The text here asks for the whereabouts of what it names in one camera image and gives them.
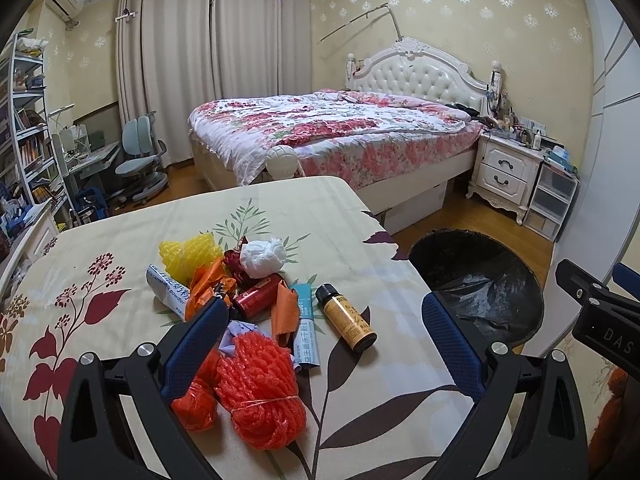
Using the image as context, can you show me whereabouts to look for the silver milk powder sachet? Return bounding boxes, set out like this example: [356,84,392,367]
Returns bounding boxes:
[145,266,190,321]

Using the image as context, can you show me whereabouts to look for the yellow small bottle black cap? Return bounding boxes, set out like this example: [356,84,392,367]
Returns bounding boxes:
[316,284,378,353]

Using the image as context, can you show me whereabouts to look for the orange foil wrapper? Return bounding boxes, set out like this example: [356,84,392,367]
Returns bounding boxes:
[184,258,238,321]

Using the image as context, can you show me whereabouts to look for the dark red ribbon bundle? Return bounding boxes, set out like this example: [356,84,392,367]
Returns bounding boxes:
[224,236,250,286]

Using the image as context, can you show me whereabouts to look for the bed with floral quilt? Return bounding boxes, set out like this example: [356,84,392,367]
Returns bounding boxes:
[188,36,504,216]

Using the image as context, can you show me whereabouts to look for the white two-drawer nightstand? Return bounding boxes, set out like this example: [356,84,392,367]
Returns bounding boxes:
[465,131,544,226]

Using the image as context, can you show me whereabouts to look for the plastic drawer unit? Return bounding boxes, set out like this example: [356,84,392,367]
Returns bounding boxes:
[523,162,579,243]

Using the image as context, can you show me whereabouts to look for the blue-grey desk chair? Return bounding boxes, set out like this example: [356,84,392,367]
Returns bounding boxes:
[115,110,168,205]

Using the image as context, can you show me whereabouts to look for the red small bottle black cap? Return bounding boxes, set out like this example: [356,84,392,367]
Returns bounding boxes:
[230,274,282,321]

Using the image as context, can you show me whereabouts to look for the cardboard box under bed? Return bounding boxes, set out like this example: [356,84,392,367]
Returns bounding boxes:
[384,182,447,234]

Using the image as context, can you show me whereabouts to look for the orange-red foam net small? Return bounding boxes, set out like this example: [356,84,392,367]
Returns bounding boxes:
[171,349,220,432]

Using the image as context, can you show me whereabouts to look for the black trash bin with liner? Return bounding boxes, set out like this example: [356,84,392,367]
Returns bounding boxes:
[409,229,544,347]

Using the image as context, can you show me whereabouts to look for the red foam net large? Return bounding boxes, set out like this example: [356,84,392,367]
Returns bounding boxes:
[215,332,307,451]

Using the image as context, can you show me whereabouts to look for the floral cream tablecloth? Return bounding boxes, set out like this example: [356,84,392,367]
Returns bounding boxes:
[1,177,473,479]

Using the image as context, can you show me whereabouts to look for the white tufted headboard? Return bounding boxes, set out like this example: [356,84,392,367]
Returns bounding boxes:
[345,37,489,116]

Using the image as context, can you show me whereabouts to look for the lavender paper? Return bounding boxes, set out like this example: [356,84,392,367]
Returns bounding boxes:
[218,320,262,358]

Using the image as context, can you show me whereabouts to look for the study desk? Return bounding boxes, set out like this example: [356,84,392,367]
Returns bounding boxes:
[51,124,120,198]

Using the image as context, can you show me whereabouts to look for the yellow foam net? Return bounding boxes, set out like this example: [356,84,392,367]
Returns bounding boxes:
[158,232,222,286]

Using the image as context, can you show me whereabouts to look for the teal white sachet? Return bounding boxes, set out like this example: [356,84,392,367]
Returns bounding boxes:
[292,284,320,368]

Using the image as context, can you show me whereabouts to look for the white tissue ball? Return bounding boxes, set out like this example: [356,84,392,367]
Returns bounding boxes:
[240,238,286,280]

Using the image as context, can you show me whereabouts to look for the white bookshelf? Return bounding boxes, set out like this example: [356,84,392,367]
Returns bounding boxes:
[1,28,76,231]

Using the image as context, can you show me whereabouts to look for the orange paper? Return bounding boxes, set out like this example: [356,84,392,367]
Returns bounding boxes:
[270,281,300,347]

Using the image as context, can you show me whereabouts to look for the metal canopy rod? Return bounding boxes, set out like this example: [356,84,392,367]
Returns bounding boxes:
[317,2,404,44]

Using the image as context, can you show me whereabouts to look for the beige curtains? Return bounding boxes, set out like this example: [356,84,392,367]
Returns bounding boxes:
[115,0,312,165]

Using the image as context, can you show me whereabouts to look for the white round bedpost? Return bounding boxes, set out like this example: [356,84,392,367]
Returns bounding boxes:
[266,145,305,180]

